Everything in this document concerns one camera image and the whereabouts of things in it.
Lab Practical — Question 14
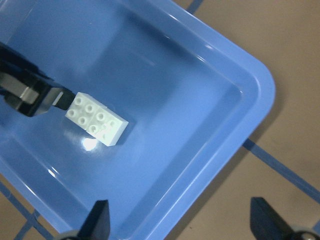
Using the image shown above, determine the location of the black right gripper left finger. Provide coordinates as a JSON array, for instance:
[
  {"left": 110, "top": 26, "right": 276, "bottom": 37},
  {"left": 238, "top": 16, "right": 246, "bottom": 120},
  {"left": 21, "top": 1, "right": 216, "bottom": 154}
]
[{"left": 76, "top": 200, "right": 111, "bottom": 240}]

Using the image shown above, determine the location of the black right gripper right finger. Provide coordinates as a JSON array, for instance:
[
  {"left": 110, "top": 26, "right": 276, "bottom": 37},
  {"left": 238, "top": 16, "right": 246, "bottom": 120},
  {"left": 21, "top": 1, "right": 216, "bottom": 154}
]
[{"left": 250, "top": 197, "right": 294, "bottom": 240}]

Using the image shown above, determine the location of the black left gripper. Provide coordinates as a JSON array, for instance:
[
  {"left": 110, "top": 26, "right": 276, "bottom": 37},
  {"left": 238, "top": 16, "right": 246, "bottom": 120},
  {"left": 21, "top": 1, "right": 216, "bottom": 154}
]
[{"left": 0, "top": 42, "right": 76, "bottom": 117}]

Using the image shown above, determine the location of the white square building block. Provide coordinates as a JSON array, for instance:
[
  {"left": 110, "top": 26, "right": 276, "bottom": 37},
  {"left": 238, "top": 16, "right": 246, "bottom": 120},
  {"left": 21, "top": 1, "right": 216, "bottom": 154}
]
[{"left": 86, "top": 107, "right": 129, "bottom": 147}]

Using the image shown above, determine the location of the blue plastic tray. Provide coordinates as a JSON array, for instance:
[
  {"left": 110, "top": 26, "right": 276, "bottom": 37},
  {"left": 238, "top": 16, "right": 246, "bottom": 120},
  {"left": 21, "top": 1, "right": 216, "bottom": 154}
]
[{"left": 0, "top": 0, "right": 275, "bottom": 240}]

